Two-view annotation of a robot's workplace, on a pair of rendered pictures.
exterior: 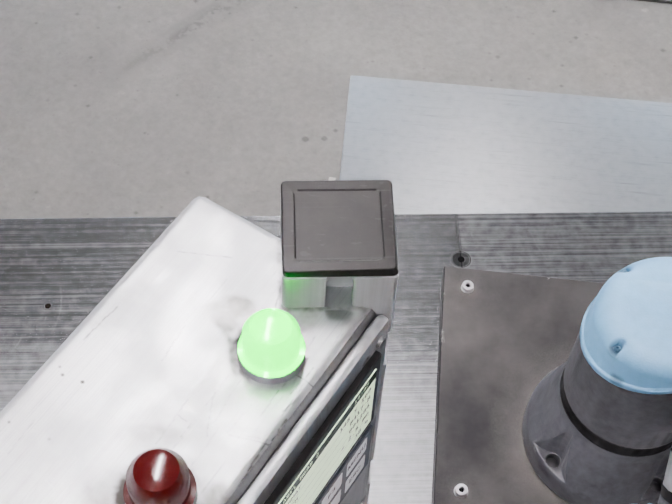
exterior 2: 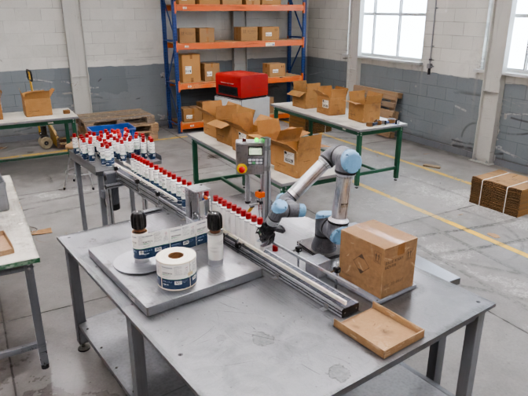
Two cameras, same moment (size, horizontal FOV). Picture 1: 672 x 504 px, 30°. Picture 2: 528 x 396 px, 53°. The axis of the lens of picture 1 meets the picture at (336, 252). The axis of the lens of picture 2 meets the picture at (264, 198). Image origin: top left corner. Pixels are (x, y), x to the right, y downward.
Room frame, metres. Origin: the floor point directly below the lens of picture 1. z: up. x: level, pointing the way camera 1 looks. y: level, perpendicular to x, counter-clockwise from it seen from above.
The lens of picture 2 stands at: (-1.24, -2.51, 2.19)
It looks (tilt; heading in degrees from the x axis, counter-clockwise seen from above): 20 degrees down; 59
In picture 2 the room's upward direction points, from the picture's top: straight up
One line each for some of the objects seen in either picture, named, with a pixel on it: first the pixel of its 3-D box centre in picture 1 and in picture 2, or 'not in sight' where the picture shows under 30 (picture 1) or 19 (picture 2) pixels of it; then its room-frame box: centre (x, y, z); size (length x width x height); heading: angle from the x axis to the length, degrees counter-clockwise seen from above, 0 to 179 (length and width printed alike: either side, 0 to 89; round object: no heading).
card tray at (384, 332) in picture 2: not in sight; (378, 328); (0.24, -1.05, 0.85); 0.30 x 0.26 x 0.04; 95
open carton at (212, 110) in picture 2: not in sight; (218, 119); (1.50, 3.04, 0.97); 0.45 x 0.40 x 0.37; 0
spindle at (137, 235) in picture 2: not in sight; (140, 236); (-0.46, 0.06, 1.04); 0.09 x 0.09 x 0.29
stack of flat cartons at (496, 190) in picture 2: not in sight; (507, 192); (4.24, 1.01, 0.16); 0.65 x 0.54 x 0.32; 92
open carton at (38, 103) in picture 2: not in sight; (38, 100); (-0.09, 5.51, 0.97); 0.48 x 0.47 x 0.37; 90
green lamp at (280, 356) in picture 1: (271, 339); not in sight; (0.24, 0.02, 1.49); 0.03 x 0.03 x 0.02
